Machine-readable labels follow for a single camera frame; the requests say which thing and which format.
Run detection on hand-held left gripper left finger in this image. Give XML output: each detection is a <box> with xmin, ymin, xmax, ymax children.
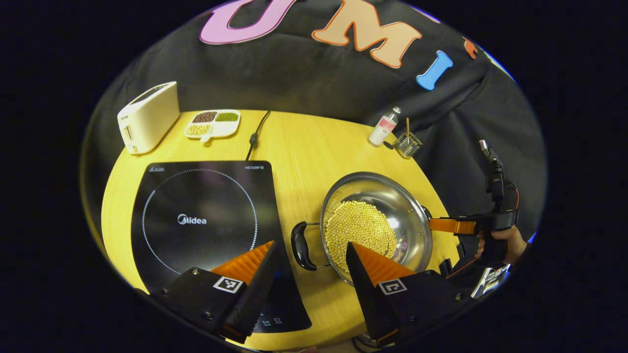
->
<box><xmin>150</xmin><ymin>240</ymin><xmax>283</xmax><ymax>344</ymax></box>

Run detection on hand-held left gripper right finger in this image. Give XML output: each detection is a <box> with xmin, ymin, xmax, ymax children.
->
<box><xmin>345</xmin><ymin>241</ymin><xmax>464</xmax><ymax>344</ymax></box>

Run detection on steel pot with black handles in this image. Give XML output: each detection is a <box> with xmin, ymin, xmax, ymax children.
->
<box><xmin>290</xmin><ymin>172</ymin><xmax>435</xmax><ymax>286</ymax></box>

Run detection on black induction cooktop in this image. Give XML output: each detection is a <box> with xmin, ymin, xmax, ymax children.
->
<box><xmin>131</xmin><ymin>160</ymin><xmax>313</xmax><ymax>334</ymax></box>

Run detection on pile of yellow soybeans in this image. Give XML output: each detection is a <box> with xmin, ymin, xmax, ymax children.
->
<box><xmin>324</xmin><ymin>200</ymin><xmax>398</xmax><ymax>274</ymax></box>

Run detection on clear glass holder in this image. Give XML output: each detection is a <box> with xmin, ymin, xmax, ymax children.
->
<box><xmin>394</xmin><ymin>131</ymin><xmax>423</xmax><ymax>159</ymax></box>

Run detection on clear bottle with pink label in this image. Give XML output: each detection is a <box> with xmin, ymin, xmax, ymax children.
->
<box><xmin>368</xmin><ymin>107</ymin><xmax>401</xmax><ymax>147</ymax></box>

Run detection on white divided dish of beans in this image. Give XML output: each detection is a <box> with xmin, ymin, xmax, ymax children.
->
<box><xmin>184</xmin><ymin>109</ymin><xmax>241</xmax><ymax>144</ymax></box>

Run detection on white toaster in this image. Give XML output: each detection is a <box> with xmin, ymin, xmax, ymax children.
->
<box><xmin>117</xmin><ymin>81</ymin><xmax>181</xmax><ymax>155</ymax></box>

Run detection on black power cable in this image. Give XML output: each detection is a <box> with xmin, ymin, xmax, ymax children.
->
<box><xmin>245</xmin><ymin>110</ymin><xmax>271</xmax><ymax>161</ymax></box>

